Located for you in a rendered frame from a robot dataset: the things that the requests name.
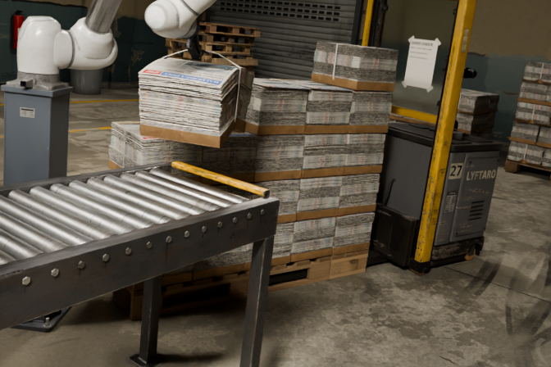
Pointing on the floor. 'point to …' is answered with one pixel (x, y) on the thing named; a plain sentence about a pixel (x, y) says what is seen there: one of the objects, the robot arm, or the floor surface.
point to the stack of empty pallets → (213, 37)
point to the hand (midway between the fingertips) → (207, 31)
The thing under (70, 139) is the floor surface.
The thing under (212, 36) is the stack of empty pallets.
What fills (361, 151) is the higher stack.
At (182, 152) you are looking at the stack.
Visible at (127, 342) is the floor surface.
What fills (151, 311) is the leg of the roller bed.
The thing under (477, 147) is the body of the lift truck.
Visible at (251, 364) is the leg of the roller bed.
